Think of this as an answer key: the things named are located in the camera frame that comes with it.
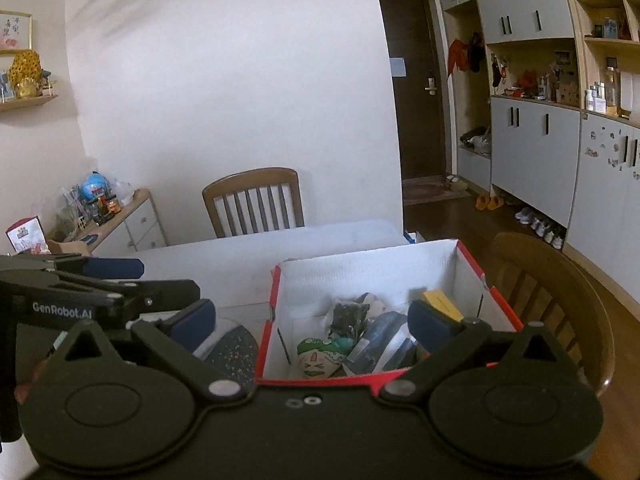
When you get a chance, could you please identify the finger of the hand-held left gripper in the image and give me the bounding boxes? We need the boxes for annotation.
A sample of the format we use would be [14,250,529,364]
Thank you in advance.
[0,255,146,280]
[50,271,201,318]

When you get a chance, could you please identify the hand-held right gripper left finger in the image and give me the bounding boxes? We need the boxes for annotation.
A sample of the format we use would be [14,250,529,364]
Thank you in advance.
[59,299,248,403]

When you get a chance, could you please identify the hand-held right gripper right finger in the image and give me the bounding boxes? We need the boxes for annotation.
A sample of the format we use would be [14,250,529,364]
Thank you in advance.
[379,300,567,403]

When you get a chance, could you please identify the small yellow carton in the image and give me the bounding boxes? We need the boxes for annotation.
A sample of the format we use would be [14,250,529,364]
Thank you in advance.
[422,288,466,323]

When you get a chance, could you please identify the clear packet with dark card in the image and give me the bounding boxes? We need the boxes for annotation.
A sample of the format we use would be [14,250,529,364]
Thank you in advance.
[345,310,418,376]

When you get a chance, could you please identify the black crinkled packet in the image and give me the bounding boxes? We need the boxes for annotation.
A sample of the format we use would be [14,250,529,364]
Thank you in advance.
[330,299,371,346]

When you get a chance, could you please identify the red cardboard box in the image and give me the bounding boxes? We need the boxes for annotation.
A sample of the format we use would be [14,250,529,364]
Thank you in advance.
[254,239,525,396]

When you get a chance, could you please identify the green face toy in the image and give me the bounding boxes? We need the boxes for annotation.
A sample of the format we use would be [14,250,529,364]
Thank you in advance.
[297,337,356,378]

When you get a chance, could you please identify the person's left hand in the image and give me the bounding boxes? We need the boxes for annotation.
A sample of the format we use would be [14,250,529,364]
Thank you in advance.
[15,365,46,405]

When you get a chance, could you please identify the wooden white sideboard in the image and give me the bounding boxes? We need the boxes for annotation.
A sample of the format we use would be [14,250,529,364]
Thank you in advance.
[47,188,168,256]

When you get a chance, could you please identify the round dark speckled placemat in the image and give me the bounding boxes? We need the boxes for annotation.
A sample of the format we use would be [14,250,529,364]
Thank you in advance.
[205,324,260,386]

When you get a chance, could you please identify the toy cars and jars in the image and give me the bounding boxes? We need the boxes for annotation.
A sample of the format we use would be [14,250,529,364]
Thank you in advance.
[90,195,123,223]

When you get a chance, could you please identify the red white snack bag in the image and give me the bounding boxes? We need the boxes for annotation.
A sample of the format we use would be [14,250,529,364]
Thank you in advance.
[6,216,51,256]

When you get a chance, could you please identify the patterned door mat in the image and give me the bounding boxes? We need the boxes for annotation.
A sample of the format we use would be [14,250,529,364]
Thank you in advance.
[401,180,471,206]

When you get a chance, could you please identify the wooden round-back chair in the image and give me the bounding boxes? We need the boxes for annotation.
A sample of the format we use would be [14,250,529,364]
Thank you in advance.
[490,232,616,396]

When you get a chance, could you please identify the wooden slat-back chair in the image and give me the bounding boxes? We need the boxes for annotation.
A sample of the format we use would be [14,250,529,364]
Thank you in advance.
[202,167,305,239]

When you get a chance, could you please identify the row of sneakers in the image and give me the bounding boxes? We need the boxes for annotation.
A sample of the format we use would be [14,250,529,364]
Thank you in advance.
[515,206,566,251]

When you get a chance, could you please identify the dark bag in niche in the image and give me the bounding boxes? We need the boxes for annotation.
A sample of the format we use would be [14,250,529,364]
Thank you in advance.
[459,126,493,156]

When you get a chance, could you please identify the dark brown door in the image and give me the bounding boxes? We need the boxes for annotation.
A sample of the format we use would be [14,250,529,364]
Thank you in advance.
[376,0,453,181]

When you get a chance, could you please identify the gold ornament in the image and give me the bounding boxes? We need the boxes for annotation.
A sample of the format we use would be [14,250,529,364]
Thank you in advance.
[10,50,45,99]

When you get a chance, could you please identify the small gold framed picture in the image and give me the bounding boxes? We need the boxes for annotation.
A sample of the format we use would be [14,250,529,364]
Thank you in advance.
[0,10,33,56]

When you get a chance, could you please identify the red trinkets on counter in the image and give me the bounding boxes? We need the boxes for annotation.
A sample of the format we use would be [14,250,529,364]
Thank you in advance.
[506,71,540,98]

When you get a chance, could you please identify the hanging keys and trinkets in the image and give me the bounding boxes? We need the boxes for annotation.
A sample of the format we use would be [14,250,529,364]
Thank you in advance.
[490,55,508,93]

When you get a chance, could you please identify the red hanging garment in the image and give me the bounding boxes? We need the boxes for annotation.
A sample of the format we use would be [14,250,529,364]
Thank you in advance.
[447,38,471,76]

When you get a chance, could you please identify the small cardboard box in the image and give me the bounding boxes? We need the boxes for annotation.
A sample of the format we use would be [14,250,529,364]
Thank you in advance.
[556,80,581,107]

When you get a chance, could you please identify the black hanging bag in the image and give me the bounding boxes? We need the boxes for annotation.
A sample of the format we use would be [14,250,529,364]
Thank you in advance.
[467,32,486,73]

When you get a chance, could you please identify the small white bottles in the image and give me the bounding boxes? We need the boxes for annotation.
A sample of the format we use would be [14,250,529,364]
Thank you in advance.
[585,84,607,113]

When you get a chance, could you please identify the tall clear bottle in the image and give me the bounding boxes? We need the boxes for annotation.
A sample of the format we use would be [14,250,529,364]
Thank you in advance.
[604,57,620,108]

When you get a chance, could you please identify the white plastic container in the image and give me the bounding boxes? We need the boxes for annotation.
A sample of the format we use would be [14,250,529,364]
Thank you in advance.
[619,71,640,117]

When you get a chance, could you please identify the wooden wall shelf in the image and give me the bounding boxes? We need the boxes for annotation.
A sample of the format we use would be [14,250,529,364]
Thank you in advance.
[0,92,60,112]

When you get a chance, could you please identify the white wall cabinet unit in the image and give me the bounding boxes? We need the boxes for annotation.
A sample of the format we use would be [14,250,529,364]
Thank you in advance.
[434,0,640,306]

